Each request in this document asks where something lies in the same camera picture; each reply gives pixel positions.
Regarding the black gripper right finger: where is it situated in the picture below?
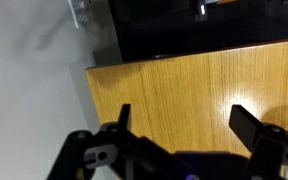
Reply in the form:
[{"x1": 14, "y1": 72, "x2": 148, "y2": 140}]
[{"x1": 229, "y1": 105, "x2": 264, "y2": 152}]

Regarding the black equipment case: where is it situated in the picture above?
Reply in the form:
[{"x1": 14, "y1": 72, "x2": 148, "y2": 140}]
[{"x1": 108, "y1": 0, "x2": 288, "y2": 62}]

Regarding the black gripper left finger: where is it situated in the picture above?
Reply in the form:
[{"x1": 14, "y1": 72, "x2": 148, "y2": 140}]
[{"x1": 118, "y1": 104, "x2": 131, "y2": 130}]

